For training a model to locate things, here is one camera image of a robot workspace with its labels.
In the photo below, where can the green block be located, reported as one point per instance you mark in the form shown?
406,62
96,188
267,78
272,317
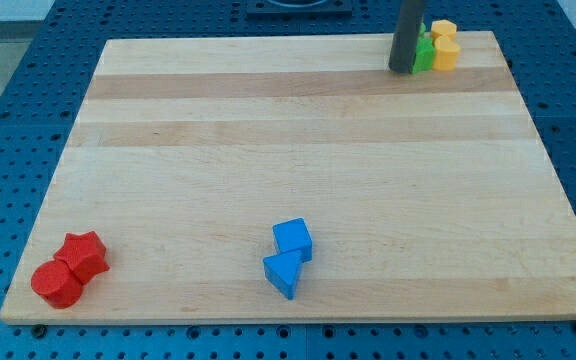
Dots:
422,32
424,56

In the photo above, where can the wooden board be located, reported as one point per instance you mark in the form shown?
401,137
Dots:
428,197

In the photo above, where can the green block behind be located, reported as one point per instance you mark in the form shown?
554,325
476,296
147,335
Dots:
422,32

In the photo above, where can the green block front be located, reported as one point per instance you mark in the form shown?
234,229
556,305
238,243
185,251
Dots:
424,56

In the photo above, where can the red star block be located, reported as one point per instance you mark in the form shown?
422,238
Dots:
84,255

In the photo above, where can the yellow heart block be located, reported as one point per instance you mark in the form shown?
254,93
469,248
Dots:
447,52

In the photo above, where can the red cylinder block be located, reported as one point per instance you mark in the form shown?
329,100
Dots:
54,282

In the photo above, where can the blue cube block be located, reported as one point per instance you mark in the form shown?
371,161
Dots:
293,235

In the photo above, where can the dark grey pointer rod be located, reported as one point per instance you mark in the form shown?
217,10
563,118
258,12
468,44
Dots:
406,35

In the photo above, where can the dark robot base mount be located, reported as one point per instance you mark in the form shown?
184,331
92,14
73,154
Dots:
259,8

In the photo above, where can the blue triangle block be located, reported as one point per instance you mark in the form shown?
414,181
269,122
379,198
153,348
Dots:
283,271

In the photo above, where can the yellow pentagon block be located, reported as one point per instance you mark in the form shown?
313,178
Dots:
443,27

